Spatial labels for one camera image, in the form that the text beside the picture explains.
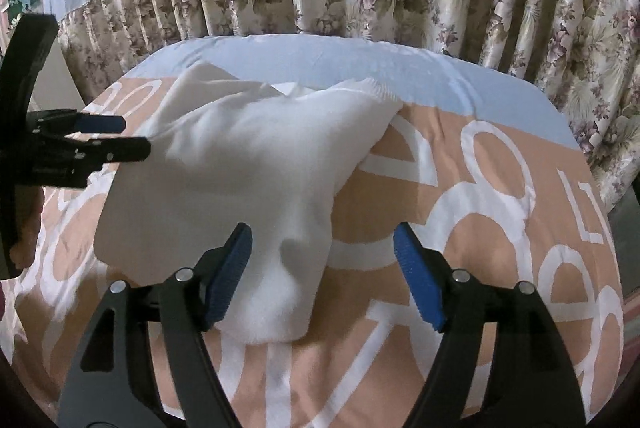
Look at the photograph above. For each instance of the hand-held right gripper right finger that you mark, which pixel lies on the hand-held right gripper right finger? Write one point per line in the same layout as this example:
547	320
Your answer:
417	278

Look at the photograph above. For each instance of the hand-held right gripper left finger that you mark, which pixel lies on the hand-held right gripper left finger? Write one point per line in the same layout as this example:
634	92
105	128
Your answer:
227	280

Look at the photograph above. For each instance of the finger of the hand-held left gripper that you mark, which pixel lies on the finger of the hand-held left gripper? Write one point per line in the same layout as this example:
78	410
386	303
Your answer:
110	151
95	124

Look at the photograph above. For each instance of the white small garment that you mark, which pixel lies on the white small garment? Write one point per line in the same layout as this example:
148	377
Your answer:
240	178

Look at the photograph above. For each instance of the grey board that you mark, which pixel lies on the grey board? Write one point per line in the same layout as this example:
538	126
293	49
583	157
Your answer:
62	73

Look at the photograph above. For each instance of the orange white blue printed blanket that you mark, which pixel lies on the orange white blue printed blanket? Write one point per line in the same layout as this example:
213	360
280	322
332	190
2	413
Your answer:
450	208

